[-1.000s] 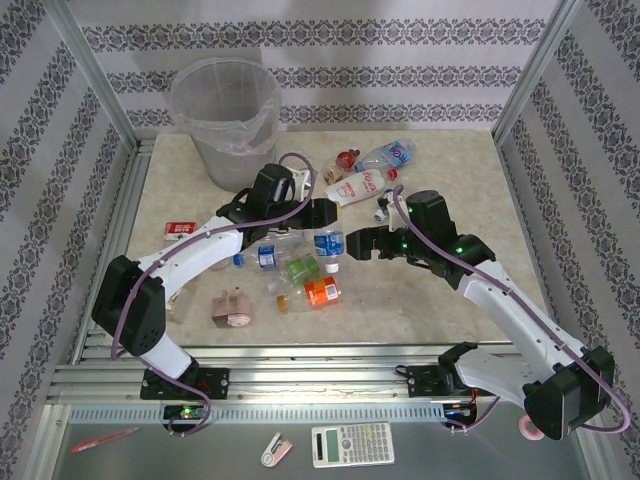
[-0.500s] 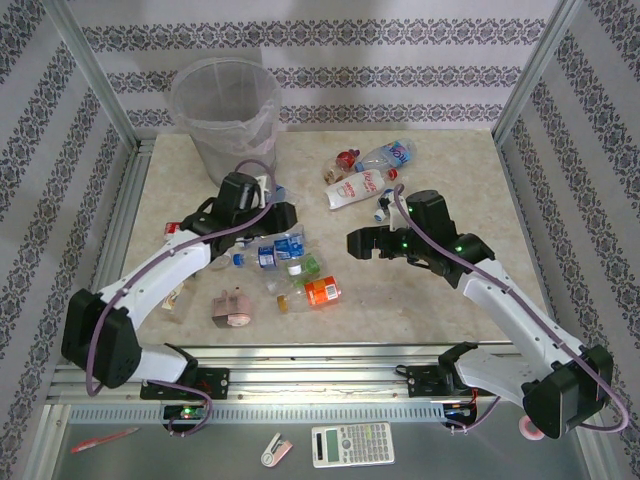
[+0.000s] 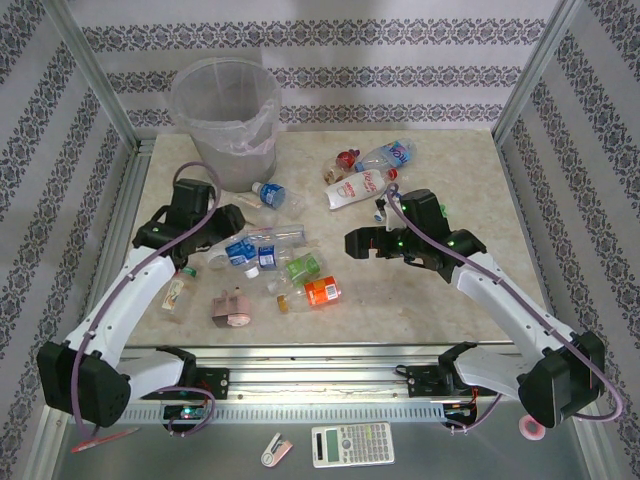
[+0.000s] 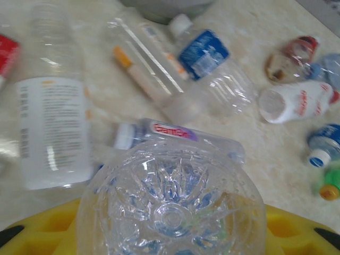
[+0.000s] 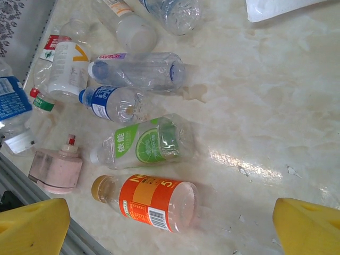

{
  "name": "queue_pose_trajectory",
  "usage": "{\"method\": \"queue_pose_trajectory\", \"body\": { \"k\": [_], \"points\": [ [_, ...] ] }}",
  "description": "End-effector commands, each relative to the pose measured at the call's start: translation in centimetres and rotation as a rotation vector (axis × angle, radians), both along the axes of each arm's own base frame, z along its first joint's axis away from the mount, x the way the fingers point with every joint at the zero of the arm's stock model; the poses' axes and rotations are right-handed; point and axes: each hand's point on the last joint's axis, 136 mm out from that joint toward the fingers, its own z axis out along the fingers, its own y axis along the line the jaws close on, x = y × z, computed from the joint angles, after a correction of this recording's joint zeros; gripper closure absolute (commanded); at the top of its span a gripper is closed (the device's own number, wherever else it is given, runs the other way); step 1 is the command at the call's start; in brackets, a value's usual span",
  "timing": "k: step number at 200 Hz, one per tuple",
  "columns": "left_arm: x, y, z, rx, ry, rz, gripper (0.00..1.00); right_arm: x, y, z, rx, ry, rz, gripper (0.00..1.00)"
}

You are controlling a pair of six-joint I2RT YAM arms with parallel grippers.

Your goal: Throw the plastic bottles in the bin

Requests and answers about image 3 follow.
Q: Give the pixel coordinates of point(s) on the small white pink cutter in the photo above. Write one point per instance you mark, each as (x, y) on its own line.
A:
(275, 452)

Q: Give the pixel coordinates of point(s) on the aluminium side rail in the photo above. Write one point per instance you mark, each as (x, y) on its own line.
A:
(132, 190)

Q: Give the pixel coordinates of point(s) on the green cap tea bottle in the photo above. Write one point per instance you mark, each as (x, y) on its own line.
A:
(175, 297)

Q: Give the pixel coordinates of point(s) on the clear plastic bin liner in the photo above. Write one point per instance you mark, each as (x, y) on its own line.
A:
(267, 130)

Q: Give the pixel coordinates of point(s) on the translucent plastic waste bin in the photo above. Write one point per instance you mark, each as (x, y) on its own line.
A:
(225, 165)

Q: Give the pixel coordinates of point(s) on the small red label bottle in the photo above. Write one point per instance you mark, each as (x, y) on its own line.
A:
(345, 159)

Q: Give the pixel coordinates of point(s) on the orange label clear bottle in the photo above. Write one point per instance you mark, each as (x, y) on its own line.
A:
(322, 291)

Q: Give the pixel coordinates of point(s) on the small clear tan-label bottle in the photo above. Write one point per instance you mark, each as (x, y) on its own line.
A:
(247, 201)

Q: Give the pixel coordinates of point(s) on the grey scientific calculator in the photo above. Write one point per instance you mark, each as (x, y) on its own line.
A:
(350, 445)

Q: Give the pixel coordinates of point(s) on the blue pink label bottle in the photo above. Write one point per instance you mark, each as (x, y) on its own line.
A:
(395, 152)

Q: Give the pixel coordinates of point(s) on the red pen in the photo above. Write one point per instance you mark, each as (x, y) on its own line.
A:
(105, 440)

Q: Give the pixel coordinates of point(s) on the long clear ribbed bottle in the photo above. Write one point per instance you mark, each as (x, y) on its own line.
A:
(285, 235)

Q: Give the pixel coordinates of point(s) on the white label red cap bottle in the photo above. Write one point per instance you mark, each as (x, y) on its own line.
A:
(355, 189)

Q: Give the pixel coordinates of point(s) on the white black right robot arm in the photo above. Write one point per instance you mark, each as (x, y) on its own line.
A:
(500, 305)

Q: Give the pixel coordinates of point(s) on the pink plastic pencil sharpener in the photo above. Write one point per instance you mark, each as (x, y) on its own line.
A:
(232, 312)

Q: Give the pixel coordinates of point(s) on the green label clear bottle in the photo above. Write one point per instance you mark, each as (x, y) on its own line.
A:
(302, 265)

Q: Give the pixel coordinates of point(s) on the pink tape roll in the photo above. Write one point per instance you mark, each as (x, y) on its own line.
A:
(524, 431)

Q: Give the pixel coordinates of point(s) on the long aluminium base rail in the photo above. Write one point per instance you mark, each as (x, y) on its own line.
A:
(320, 380)

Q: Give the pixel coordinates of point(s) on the blue white label bottle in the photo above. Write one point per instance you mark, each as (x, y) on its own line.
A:
(240, 252)

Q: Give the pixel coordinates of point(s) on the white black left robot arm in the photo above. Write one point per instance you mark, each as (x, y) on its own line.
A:
(135, 290)

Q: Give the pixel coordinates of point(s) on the aluminium frame post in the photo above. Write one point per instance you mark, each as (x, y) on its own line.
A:
(539, 70)
(97, 75)

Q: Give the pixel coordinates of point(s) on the small LED circuit board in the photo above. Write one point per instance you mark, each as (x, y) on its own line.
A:
(187, 412)

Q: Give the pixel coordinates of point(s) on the clear bottle round blue label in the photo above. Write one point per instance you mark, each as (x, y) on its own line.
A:
(272, 195)

